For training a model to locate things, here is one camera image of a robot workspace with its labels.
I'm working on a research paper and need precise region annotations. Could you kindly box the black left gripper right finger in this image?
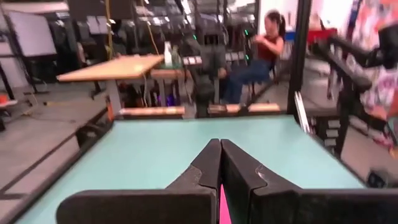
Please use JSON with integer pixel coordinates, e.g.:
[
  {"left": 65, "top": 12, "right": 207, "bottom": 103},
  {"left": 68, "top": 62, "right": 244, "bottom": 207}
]
[{"left": 221, "top": 139, "right": 398, "bottom": 224}]

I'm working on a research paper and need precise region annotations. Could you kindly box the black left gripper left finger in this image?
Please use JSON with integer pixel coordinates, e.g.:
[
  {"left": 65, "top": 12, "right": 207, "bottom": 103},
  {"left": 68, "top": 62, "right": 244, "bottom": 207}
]
[{"left": 56, "top": 138, "right": 222, "bottom": 224}]

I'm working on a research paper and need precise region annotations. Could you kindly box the pink towel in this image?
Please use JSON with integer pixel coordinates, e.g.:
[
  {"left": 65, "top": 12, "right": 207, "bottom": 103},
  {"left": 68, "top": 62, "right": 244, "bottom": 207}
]
[{"left": 219, "top": 184, "right": 233, "bottom": 224}]

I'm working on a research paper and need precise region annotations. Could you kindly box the green table mat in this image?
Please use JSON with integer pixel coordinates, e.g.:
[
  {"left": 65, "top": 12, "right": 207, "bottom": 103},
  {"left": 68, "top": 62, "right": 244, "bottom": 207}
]
[{"left": 14, "top": 114, "right": 366, "bottom": 224}]

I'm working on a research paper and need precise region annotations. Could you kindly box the wooden side table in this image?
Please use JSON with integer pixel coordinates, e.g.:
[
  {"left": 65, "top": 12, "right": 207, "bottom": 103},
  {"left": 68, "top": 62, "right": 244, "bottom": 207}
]
[{"left": 57, "top": 54, "right": 187, "bottom": 119}]

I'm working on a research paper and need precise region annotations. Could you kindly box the white bottle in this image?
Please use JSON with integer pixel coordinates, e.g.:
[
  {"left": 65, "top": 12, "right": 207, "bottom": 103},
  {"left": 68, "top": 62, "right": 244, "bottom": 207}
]
[{"left": 164, "top": 41, "right": 174, "bottom": 68}]

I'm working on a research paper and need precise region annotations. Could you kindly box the person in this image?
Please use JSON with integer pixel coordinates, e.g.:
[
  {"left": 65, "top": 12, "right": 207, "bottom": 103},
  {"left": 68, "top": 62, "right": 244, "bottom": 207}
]
[{"left": 222, "top": 9, "right": 287, "bottom": 105}]

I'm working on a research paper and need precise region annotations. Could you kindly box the whiteboard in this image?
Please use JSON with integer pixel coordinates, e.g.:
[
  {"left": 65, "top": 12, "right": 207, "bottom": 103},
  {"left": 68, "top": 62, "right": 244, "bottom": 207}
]
[{"left": 4, "top": 11, "right": 58, "bottom": 58}]

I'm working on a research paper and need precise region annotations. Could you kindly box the black metal rig frame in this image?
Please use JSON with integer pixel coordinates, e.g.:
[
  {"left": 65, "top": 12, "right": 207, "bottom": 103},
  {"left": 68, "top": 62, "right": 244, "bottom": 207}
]
[{"left": 0, "top": 0, "right": 312, "bottom": 224}]

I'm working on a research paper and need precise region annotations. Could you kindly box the thin yellow cable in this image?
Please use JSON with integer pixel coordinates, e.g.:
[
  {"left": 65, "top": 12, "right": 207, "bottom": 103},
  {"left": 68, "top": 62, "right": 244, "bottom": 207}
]
[{"left": 146, "top": 24, "right": 159, "bottom": 55}]

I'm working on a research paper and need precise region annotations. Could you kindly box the thick yellow cable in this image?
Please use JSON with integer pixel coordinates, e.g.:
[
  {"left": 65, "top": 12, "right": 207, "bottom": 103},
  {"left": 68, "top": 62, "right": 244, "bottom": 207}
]
[{"left": 104, "top": 0, "right": 113, "bottom": 60}]

